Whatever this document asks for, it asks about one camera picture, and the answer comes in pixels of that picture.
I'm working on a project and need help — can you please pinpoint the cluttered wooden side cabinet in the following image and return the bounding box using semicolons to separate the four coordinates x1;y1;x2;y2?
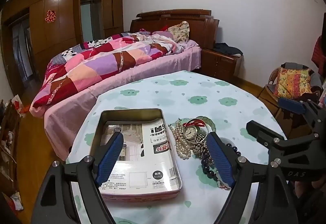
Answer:
0;99;22;196

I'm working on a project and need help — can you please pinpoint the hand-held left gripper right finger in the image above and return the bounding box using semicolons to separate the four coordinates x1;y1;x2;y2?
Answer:
206;132;298;224

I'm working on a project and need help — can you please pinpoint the person's right hand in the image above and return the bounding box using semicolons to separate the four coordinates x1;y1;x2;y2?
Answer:
294;180;326;198

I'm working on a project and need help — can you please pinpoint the red hanging cloth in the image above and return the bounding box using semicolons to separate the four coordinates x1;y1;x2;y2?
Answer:
311;35;326;77

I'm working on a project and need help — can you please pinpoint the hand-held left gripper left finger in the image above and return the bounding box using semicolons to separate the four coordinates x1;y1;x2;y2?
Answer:
31;132;125;224

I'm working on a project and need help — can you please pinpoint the green jade bangle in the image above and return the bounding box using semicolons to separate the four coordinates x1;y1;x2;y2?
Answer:
191;116;217;136

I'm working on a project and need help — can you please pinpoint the dark bead bracelet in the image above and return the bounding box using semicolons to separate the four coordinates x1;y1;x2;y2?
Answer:
201;144;241;179

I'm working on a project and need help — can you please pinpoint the floral pillow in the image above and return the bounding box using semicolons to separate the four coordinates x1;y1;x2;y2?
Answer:
167;21;190;43

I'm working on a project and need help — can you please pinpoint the metal tin box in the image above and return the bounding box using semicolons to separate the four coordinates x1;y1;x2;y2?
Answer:
89;108;182;200

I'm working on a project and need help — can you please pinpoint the wooden wardrobe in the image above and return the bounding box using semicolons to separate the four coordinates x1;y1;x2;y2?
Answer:
0;0;125;87

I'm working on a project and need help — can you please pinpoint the red and white bag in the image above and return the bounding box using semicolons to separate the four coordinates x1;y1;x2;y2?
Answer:
11;95;26;115

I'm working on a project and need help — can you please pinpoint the pink pillow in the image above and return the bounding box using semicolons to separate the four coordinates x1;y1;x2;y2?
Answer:
152;30;174;40

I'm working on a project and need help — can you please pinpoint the dark clothes pile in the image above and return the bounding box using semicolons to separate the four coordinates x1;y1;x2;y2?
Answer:
213;43;243;57

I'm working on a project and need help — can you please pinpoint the printed paper booklet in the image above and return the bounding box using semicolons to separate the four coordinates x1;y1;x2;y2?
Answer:
100;118;179;191

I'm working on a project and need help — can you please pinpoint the bed with patchwork quilt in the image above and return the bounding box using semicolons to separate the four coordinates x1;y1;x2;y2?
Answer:
29;39;202;161

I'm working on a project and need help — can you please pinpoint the patchwork quilt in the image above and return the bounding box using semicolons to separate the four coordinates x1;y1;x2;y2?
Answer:
31;32;184;110

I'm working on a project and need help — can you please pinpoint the wooden nightstand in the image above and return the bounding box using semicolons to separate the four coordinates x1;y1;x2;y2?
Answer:
199;48;242;80

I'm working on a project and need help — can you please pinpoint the red paper decoration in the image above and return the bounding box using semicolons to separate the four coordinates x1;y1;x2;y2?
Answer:
44;9;56;24

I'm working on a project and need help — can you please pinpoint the red ribbon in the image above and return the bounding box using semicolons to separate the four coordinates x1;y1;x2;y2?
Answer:
183;119;206;128

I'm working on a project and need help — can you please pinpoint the wooden headboard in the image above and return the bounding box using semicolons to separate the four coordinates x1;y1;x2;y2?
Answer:
130;9;220;49

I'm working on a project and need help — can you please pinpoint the colourful patterned cushion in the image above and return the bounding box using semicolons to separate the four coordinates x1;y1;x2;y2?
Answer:
274;67;312;98

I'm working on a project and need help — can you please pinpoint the silver beaded wristwatch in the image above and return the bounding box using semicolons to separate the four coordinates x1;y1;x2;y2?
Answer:
182;119;208;156

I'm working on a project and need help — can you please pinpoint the cloud print tablecloth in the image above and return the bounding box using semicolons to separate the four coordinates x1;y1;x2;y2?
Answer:
66;70;286;224

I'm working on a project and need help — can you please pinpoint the wicker chair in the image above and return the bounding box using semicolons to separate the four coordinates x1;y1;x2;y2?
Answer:
262;62;324;117

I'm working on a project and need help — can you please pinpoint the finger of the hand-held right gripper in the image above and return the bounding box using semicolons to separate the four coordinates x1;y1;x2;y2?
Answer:
279;98;326;135
246;120;320;149

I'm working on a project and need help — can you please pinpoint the white pearl necklace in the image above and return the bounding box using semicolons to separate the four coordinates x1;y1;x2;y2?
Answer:
171;119;191;161

